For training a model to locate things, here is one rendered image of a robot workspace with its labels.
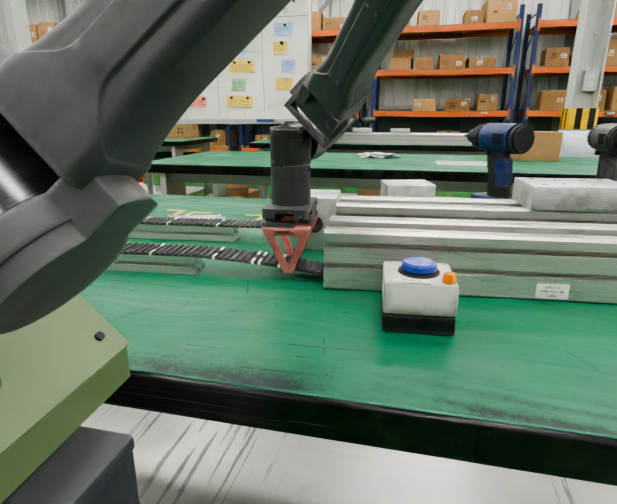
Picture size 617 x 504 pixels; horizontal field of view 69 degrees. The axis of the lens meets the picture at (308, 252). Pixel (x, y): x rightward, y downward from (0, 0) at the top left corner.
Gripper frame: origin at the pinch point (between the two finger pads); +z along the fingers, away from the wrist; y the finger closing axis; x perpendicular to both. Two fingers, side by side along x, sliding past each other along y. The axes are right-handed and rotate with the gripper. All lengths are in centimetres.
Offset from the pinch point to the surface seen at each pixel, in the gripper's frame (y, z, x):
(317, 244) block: 13.9, 1.2, -2.2
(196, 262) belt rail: -1.5, 0.4, 14.6
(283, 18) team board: 290, -86, 59
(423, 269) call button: -15.0, -5.0, -17.8
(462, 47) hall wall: 1038, -155, -186
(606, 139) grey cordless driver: 36, -17, -57
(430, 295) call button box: -17.1, -2.8, -18.5
